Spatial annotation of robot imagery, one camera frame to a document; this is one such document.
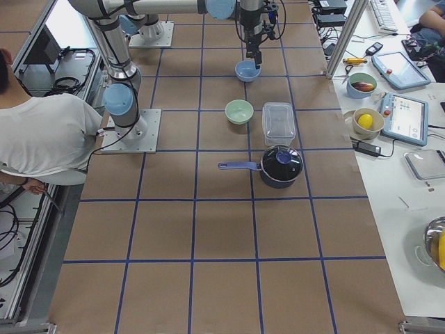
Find seated person at right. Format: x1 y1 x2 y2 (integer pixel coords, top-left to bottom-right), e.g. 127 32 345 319
412 1 444 83

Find blue pot with glass lid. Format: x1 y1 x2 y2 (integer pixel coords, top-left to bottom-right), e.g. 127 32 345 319
218 145 303 189

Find scissors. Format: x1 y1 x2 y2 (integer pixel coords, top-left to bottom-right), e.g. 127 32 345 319
343 65 354 83

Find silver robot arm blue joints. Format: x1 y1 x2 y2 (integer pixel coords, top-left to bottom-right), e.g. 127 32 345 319
70 1 265 143

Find black power adapter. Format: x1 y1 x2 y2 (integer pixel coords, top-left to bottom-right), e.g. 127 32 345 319
353 141 381 157

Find beige bowl with lemon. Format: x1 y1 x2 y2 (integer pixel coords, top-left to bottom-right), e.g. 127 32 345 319
352 108 385 140

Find blue bowl with eggplant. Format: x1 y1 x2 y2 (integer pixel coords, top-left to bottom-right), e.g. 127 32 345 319
346 72 377 99

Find steel bowl with yellow fruit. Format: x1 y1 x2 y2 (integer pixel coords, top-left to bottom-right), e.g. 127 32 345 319
414 216 444 273

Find black monitor on left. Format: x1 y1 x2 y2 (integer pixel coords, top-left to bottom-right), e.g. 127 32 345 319
19 24 61 74

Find yellow handled tool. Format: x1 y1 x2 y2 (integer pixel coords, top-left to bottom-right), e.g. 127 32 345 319
343 58 368 65

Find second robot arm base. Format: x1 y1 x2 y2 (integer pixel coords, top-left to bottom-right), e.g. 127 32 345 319
119 15 174 49

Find teach pendant tablet upper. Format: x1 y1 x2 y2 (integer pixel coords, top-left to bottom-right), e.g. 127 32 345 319
371 51 431 90

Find teach pendant tablet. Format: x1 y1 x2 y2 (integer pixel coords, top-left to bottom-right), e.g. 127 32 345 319
380 93 429 147
371 51 431 90

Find black remote device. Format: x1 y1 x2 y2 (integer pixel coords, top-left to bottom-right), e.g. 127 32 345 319
365 42 383 56

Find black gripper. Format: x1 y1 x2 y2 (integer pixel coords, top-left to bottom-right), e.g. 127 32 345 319
241 19 271 69

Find aluminium frame post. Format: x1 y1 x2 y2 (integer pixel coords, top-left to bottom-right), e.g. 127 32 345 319
325 0 368 79

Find teach pendant tablet lower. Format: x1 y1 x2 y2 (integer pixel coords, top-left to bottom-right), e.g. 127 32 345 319
380 93 429 147

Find grey scale tray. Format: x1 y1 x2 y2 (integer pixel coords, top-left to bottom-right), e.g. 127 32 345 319
404 150 444 180

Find white keyboard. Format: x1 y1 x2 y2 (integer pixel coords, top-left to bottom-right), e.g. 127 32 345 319
368 0 398 33

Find green bowl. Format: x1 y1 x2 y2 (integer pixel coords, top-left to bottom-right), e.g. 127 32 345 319
225 100 254 125

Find person in white shirt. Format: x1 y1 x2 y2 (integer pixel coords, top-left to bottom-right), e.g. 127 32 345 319
1 49 102 195

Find clear plastic lidded container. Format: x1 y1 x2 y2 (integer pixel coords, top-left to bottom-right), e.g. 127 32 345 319
262 102 296 146

